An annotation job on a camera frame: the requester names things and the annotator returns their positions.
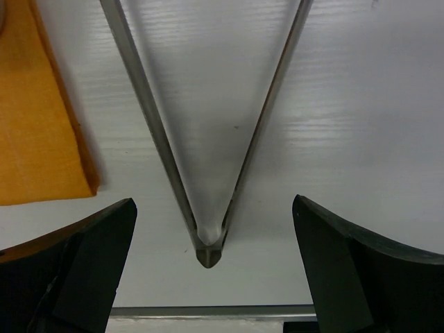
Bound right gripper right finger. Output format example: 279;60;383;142
292;195;443;332

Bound metal table rail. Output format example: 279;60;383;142
110;305;316;321

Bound metal tongs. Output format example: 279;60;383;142
100;1;313;268

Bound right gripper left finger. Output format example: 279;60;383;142
1;198;137;332

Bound orange cloth placemat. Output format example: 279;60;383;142
1;1;100;206

